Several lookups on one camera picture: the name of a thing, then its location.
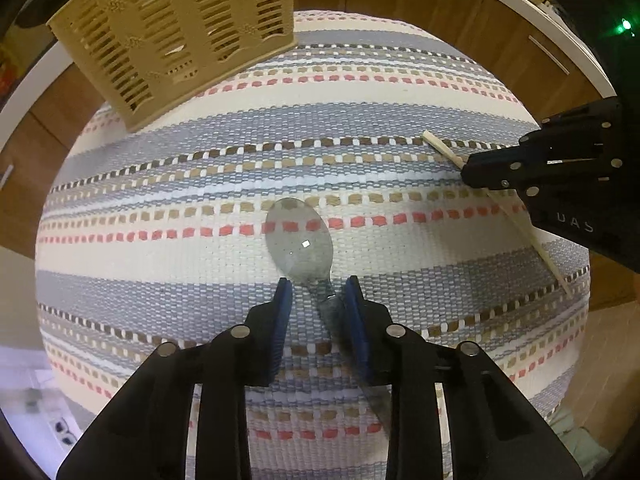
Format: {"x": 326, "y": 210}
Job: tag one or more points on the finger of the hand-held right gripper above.
{"x": 500, "y": 167}

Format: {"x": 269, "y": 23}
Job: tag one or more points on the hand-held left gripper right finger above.
{"x": 357, "y": 330}

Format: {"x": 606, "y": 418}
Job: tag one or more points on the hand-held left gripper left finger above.
{"x": 280, "y": 320}

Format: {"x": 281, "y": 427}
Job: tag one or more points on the wooden chopstick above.
{"x": 540, "y": 250}

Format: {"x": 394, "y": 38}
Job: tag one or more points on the clear plastic oval spoon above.
{"x": 300, "y": 245}

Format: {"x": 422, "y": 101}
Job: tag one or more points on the beige plastic utensil basket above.
{"x": 175, "y": 35}

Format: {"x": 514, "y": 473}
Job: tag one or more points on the striped woven table cloth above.
{"x": 400, "y": 85}

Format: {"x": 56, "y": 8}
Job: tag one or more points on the pale green cloth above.
{"x": 575, "y": 427}

